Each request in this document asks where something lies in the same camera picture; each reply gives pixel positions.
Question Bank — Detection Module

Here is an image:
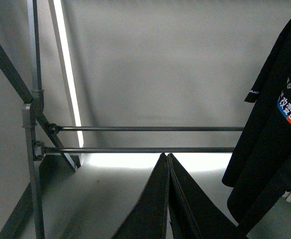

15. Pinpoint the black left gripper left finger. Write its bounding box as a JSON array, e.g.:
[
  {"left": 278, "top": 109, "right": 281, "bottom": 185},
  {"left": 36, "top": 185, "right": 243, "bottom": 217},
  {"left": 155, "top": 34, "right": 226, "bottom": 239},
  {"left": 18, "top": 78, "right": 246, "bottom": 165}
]
[{"left": 112, "top": 153, "right": 170, "bottom": 239}]

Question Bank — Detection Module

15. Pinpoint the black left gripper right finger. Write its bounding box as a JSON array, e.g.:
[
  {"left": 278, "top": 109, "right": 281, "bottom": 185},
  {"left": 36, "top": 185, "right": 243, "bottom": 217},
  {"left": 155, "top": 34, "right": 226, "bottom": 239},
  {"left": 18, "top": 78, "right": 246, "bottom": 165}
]
[{"left": 167, "top": 153, "right": 246, "bottom": 239}]

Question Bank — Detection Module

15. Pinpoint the black t-shirt with print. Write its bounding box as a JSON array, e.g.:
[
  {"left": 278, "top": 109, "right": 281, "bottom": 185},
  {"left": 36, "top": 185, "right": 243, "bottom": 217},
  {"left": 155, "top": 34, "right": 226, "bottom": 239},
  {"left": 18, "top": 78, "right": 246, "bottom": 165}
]
[{"left": 222, "top": 19, "right": 291, "bottom": 234}]

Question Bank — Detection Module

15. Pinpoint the grey metal clothes rack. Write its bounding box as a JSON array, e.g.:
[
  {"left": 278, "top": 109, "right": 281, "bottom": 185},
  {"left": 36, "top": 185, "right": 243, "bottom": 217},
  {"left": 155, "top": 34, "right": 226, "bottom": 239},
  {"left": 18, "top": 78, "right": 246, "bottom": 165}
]
[{"left": 0, "top": 0, "right": 243, "bottom": 239}]

